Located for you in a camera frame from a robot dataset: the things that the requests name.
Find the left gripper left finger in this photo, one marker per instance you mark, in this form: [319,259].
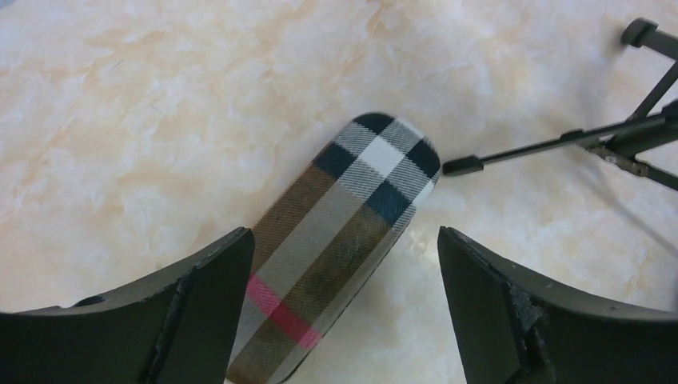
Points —
[176,325]

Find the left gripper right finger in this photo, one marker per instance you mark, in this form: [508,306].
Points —
[514,325]

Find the plaid glasses case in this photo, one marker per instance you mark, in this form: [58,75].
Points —
[324,237]

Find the black microphone on tripod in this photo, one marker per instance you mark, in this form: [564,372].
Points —
[619,143]

